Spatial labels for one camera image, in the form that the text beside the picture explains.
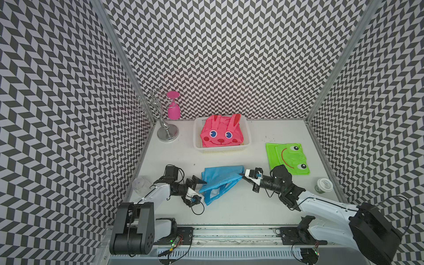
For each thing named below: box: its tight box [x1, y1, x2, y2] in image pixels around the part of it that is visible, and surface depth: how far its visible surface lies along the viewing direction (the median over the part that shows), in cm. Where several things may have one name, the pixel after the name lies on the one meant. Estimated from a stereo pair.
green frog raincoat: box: [265, 142, 311, 176], surface depth 100 cm
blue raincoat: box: [198, 165, 245, 206], surface depth 78 cm
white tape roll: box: [314, 177, 334, 194], surface depth 84 cm
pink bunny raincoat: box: [199, 113, 245, 148], surface depth 107 cm
